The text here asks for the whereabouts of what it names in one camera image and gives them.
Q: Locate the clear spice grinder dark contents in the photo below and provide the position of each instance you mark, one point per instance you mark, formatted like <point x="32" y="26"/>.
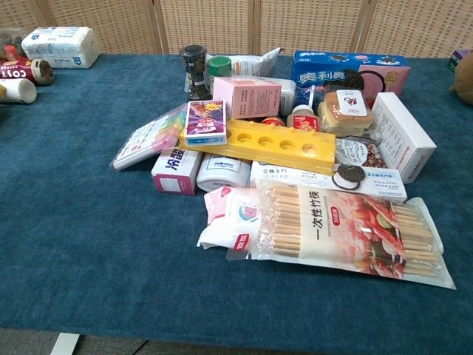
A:
<point x="195" y="70"/>

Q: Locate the coffee bean packet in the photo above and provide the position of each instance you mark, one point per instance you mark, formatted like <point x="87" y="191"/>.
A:
<point x="360" y="151"/>

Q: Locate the white snack bag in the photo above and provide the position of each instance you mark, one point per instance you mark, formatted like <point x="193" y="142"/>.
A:
<point x="255" y="63"/>

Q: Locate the yellow plastic holder with holes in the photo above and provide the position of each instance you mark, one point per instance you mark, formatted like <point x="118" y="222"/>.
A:
<point x="273" y="146"/>

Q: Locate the brown plush toy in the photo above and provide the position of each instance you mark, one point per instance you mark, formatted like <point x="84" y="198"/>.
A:
<point x="463" y="79"/>

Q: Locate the white pink box blue characters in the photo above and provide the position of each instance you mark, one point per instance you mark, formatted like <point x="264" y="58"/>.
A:
<point x="175" y="170"/>

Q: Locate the white pink pouch with pig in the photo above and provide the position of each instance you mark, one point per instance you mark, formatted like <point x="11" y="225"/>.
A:
<point x="229" y="218"/>

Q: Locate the white tissue pack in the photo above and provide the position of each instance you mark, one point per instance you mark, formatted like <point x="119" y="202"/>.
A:
<point x="61" y="46"/>

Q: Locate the purple green small box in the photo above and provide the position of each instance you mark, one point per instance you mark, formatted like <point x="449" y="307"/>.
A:
<point x="457" y="59"/>

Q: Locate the woven folding screen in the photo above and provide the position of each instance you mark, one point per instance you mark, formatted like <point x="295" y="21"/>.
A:
<point x="236" y="26"/>

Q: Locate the blue Oreo cookie box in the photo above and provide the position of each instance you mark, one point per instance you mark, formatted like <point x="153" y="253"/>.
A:
<point x="318" y="70"/>

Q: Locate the small brown drink bottle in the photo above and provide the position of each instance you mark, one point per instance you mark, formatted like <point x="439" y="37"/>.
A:
<point x="303" y="119"/>

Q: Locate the bag of disposable bamboo chopsticks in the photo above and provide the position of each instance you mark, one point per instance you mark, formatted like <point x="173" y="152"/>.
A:
<point x="354" y="233"/>

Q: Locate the blue velvet table cloth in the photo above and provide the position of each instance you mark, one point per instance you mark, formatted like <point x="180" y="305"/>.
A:
<point x="92" y="240"/>

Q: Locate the green capped bottle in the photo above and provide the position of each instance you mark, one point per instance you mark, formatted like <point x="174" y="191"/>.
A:
<point x="220" y="68"/>

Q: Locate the small red lidded jar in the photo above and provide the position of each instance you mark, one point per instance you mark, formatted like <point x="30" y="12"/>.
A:
<point x="272" y="121"/>

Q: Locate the clear bag of snacks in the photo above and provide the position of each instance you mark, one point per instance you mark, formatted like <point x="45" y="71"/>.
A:
<point x="9" y="42"/>

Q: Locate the red Costa coffee can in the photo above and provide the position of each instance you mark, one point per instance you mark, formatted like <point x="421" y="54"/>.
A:
<point x="26" y="70"/>

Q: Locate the white round jar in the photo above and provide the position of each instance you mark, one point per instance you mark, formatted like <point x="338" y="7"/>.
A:
<point x="221" y="174"/>

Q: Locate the white flat box with Oreo picture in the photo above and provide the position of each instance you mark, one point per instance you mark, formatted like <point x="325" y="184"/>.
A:
<point x="295" y="175"/>

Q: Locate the purple playing card box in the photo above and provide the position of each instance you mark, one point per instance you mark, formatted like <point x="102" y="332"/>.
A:
<point x="205" y="122"/>

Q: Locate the white cylindrical cup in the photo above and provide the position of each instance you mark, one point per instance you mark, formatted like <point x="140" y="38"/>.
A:
<point x="18" y="90"/>

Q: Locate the pink cardboard box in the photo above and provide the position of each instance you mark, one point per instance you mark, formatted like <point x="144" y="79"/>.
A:
<point x="249" y="97"/>

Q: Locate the pastel marker pen pack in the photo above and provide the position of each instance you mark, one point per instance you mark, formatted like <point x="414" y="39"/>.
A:
<point x="148" y="140"/>

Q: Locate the white cardboard box red print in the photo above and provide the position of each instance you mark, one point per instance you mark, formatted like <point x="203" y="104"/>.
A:
<point x="403" y="133"/>

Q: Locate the packaged bread buns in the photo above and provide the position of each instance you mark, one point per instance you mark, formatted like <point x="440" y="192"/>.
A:
<point x="345" y="111"/>

